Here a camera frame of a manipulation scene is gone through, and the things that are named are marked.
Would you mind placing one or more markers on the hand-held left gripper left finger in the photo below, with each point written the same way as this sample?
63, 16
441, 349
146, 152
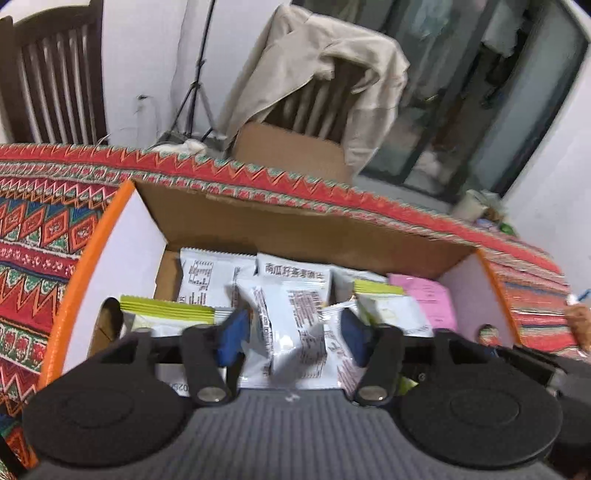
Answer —
233, 339

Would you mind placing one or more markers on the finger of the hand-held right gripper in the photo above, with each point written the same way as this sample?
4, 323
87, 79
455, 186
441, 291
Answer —
526, 360

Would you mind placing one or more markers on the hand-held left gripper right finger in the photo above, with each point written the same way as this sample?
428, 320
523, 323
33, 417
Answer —
353, 337

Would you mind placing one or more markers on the white snack packet black text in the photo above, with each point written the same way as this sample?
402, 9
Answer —
288, 341
339, 357

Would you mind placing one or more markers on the green-striped white snack packet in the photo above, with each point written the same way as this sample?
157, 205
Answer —
171, 316
395, 310

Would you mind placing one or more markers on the white cookie picture snack packet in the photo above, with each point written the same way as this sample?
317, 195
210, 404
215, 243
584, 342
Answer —
295, 273
355, 279

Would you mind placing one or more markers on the white snack packet grey print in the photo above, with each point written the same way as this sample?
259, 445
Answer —
198, 277

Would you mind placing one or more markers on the orange-edged cardboard box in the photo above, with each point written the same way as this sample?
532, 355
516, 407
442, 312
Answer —
295, 226

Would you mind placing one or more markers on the blue and white snack wrapper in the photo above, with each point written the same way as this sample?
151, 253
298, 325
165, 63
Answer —
579, 321

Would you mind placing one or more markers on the pink paper sheet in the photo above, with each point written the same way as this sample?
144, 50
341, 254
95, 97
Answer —
427, 295

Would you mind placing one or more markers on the small green item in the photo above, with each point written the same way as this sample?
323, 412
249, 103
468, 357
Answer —
506, 229

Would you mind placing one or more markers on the small blue box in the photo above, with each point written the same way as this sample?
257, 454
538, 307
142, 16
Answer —
485, 225

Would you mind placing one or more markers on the plain brown cardboard box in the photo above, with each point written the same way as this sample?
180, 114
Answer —
286, 153

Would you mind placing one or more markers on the white fluffy cloth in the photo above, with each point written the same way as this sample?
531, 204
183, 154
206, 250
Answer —
184, 147

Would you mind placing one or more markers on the red patterned tablecloth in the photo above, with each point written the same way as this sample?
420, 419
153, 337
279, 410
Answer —
41, 221

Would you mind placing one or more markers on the wooden chair under jacket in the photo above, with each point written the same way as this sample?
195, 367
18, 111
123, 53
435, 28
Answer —
314, 108

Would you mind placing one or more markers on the black tripod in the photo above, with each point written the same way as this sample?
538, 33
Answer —
199, 87

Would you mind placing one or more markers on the glass sliding door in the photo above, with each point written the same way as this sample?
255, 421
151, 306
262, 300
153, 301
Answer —
461, 92

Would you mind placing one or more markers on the chair with beige jacket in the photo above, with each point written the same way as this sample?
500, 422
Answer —
300, 50

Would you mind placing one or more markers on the dark wooden slatted chair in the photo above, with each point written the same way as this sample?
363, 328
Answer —
55, 74

